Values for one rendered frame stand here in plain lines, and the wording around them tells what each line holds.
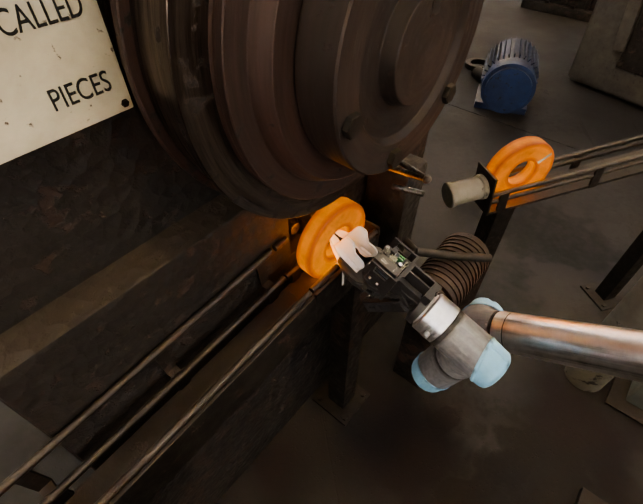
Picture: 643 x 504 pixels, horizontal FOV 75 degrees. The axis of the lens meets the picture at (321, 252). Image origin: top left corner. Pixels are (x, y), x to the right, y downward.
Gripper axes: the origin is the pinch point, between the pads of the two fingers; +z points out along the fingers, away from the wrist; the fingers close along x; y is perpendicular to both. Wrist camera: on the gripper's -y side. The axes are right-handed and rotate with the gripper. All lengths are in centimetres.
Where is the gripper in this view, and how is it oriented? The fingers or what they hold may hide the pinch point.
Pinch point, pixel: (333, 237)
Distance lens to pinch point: 75.7
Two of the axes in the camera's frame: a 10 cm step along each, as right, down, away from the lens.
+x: -6.4, 5.6, -5.2
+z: -7.3, -6.6, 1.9
